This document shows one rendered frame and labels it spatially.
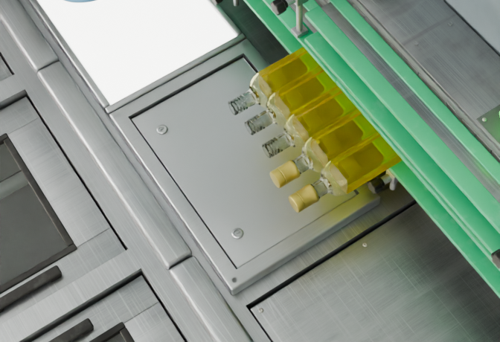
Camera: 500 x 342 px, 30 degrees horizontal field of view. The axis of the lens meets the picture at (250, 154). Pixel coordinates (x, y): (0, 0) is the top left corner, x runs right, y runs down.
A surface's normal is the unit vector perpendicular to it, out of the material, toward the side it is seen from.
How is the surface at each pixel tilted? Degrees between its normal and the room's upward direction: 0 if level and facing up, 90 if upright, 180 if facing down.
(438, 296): 89
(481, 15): 0
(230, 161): 91
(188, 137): 90
